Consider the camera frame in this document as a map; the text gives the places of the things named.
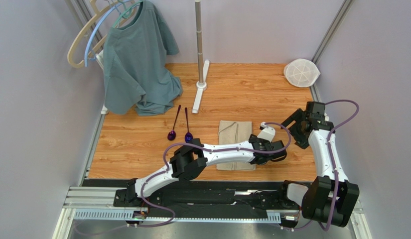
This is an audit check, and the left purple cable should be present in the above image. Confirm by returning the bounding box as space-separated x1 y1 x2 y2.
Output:
126 121 292 228

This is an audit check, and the blue purple spoon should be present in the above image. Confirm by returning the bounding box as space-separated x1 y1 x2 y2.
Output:
184 107 193 143

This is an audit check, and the white plastic mesh basket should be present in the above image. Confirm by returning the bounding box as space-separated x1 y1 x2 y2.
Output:
283 58 321 88

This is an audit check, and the blue plastic hanger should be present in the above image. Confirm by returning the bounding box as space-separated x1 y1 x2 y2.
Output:
82 0 137 67

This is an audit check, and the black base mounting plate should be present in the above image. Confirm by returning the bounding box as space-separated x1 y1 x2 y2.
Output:
113 181 300 219

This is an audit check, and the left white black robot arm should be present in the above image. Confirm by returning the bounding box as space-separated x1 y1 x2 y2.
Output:
123 126 289 206

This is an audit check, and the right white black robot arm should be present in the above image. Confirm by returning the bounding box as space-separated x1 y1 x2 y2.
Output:
282 101 360 231

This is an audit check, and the green plastic hanger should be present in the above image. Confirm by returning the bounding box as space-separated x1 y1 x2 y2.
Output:
112 0 143 28

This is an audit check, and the aluminium frame rail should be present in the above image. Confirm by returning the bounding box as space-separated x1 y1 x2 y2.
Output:
53 179 371 239

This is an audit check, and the white rack base foot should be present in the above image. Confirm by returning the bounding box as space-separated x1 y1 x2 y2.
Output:
192 60 210 114

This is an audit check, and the beige wooden hanger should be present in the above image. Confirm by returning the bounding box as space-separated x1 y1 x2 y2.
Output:
66 0 107 69

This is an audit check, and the teal green t-shirt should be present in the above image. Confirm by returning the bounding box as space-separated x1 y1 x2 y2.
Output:
103 0 183 116

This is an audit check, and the metal garment rack pole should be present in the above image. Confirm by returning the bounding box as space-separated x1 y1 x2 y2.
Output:
194 0 205 85

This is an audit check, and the beige cloth napkin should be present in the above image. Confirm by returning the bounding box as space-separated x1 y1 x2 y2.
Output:
216 120 256 171

